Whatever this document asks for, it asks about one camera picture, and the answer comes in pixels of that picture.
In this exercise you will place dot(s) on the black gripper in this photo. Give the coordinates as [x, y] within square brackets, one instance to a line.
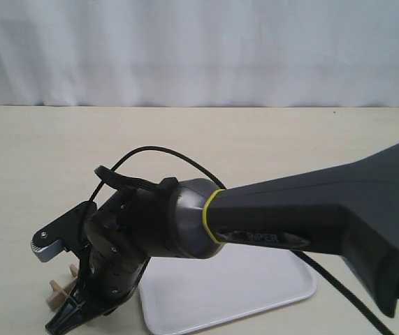
[113, 270]

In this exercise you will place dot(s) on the notched wooden bar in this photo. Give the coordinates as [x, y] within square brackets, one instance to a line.
[57, 288]
[54, 301]
[73, 270]

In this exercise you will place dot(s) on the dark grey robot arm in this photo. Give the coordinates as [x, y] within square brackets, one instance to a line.
[350, 210]

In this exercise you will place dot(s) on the white plastic tray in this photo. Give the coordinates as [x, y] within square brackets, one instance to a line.
[182, 296]

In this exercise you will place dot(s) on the white curtain backdrop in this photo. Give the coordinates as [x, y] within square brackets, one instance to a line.
[200, 53]

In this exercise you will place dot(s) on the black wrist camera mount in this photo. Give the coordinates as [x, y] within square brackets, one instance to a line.
[62, 234]

